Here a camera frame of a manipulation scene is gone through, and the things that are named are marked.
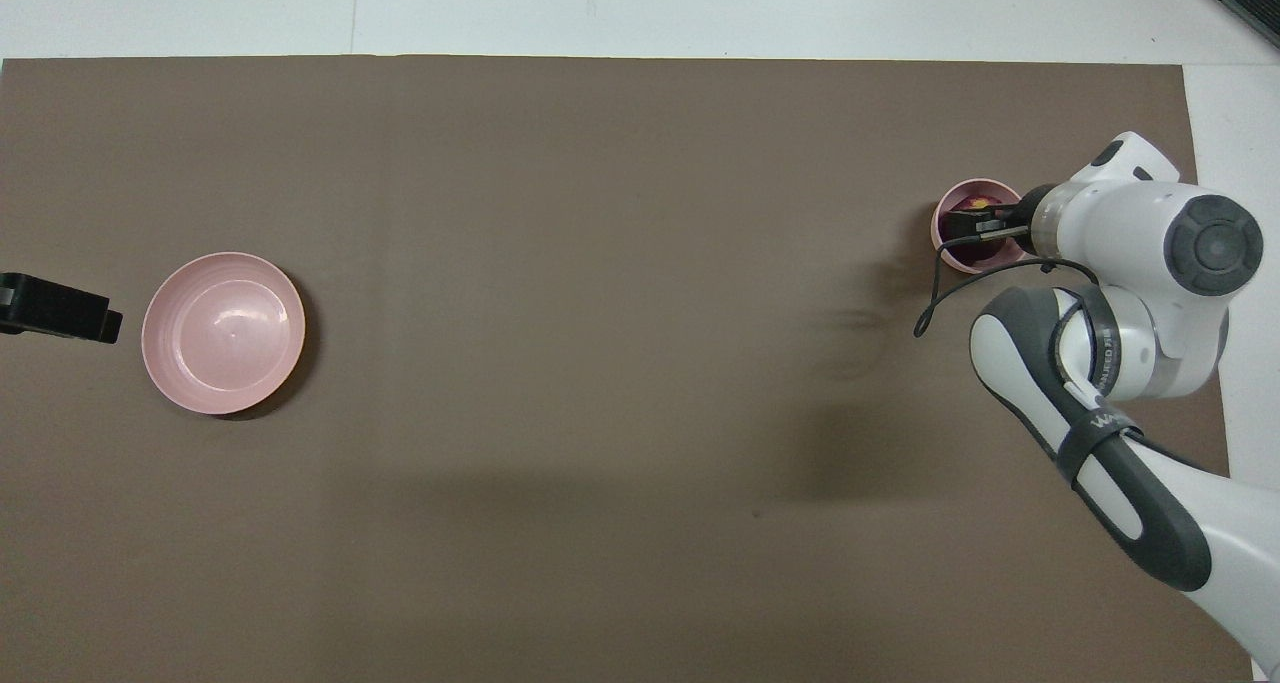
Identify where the pink plate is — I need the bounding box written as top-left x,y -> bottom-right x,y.
141,252 -> 307,416

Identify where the red apple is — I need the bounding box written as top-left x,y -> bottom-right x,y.
945,191 -> 1023,269

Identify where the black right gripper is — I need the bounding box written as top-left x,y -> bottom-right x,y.
948,185 -> 1059,240

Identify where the brown table mat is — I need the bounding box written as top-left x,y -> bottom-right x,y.
0,56 -> 1256,683

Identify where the pink bowl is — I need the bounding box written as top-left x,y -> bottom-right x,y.
931,178 -> 1033,276

